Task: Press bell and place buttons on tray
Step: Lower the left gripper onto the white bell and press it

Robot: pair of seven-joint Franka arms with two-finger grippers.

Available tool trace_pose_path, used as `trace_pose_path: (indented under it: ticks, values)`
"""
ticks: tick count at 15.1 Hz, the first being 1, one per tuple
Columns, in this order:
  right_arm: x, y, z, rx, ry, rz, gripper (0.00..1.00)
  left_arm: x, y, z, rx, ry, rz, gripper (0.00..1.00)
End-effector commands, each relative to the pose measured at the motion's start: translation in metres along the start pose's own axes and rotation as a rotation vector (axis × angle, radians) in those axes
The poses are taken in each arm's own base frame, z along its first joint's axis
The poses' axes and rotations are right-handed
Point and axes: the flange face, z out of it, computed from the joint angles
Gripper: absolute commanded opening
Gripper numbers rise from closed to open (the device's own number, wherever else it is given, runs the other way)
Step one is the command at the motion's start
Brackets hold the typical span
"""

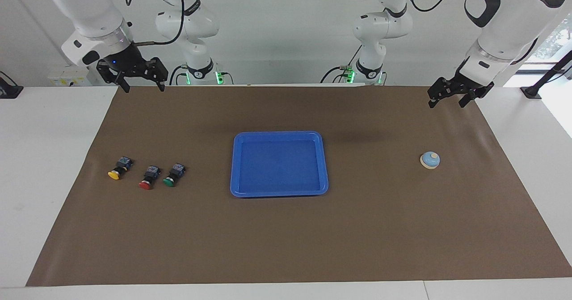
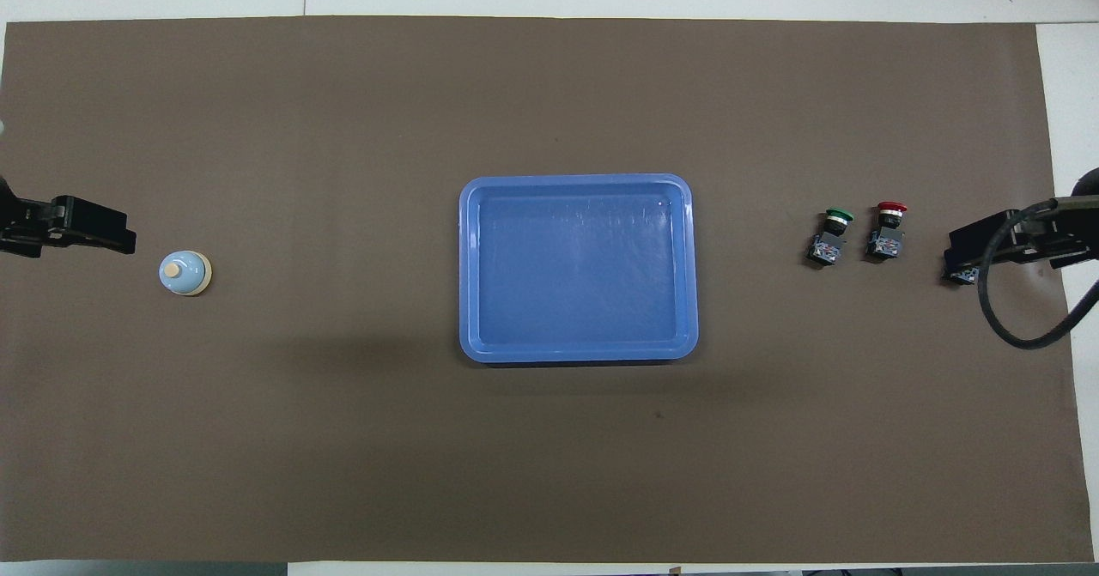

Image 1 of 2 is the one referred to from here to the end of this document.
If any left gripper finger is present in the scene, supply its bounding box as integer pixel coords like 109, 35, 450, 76
428, 79, 451, 109
459, 83, 494, 108

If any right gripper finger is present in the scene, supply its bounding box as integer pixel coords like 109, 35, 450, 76
142, 58, 168, 92
97, 61, 131, 93

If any light blue desk bell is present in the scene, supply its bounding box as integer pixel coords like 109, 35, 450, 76
420, 152, 441, 170

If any yellow push button switch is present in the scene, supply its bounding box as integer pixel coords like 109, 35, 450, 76
108, 156, 134, 181

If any green push button switch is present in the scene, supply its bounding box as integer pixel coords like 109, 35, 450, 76
162, 163, 186, 187

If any red push button switch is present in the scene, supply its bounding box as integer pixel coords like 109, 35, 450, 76
138, 165, 161, 190

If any blue plastic tray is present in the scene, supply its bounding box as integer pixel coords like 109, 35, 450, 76
230, 131, 329, 198

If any brown table mat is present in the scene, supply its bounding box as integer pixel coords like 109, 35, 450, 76
26, 85, 572, 287

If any black base power cable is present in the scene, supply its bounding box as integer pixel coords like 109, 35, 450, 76
169, 65, 188, 86
320, 45, 363, 84

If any white wall outlet box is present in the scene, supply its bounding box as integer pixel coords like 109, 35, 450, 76
48, 65, 93, 87

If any black camera stand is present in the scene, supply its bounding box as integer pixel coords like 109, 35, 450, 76
520, 50, 572, 100

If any black table clamp mount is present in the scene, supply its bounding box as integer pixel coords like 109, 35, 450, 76
0, 71, 24, 99

